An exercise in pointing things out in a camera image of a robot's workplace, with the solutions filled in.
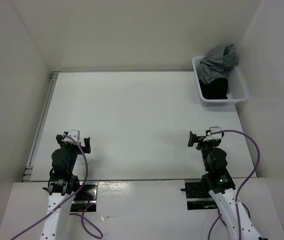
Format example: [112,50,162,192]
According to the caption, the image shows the black skirt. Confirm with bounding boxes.
[199,78,229,100]

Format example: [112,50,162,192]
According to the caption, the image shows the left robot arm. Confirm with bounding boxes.
[40,130,91,240]

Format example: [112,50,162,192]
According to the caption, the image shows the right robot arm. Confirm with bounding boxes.
[188,126,264,240]

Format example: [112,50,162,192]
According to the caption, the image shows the white plastic basket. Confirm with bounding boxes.
[192,56,249,107]

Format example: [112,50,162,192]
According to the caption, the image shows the grey skirt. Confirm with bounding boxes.
[196,44,238,85]

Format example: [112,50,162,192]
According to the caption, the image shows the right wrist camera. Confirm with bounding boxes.
[204,126,224,142]

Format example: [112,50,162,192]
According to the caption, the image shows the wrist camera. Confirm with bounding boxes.
[62,129,80,144]
[204,126,224,142]

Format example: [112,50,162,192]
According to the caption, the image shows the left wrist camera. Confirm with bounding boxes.
[62,129,80,144]

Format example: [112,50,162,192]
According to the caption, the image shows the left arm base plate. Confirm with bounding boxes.
[70,181,98,213]

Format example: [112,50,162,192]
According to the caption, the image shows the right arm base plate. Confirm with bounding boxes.
[180,179,218,211]

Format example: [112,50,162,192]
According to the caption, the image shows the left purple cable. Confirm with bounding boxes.
[9,134,104,240]

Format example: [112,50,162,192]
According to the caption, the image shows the purple cable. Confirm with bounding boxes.
[207,129,261,240]
[9,134,104,240]

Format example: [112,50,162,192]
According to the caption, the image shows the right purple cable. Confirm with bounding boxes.
[207,129,261,240]

